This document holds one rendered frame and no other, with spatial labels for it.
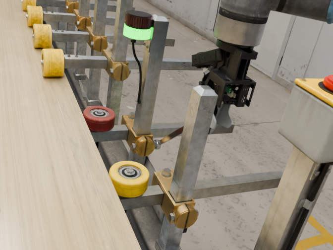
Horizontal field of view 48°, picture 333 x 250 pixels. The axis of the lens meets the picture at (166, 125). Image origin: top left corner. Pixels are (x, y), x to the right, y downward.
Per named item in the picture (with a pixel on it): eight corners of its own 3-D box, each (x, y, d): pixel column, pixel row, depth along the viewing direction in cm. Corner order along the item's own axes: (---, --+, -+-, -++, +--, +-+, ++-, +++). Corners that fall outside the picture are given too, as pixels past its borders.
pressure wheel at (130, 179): (114, 196, 84) (120, 154, 78) (147, 209, 82) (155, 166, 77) (97, 218, 77) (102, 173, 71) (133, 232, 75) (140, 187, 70)
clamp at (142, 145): (137, 129, 107) (138, 114, 105) (153, 156, 96) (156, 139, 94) (117, 130, 105) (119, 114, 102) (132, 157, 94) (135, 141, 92)
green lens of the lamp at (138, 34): (144, 32, 87) (145, 23, 86) (153, 40, 82) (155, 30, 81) (119, 31, 84) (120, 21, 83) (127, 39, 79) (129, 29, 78)
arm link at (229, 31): (209, 8, 71) (251, 13, 75) (203, 34, 73) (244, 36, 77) (234, 22, 64) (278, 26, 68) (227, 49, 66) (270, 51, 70)
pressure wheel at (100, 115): (106, 140, 104) (110, 103, 98) (114, 156, 97) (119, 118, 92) (77, 142, 100) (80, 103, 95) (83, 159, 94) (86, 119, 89)
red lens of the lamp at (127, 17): (146, 21, 86) (147, 11, 84) (155, 29, 81) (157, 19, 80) (121, 19, 83) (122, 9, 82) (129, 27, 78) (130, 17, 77)
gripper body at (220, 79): (216, 110, 71) (232, 49, 66) (196, 91, 78) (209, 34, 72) (249, 109, 74) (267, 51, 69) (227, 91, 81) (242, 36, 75)
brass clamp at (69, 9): (74, 7, 181) (75, -4, 179) (80, 15, 170) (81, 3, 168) (61, 6, 178) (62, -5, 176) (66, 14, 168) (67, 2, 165)
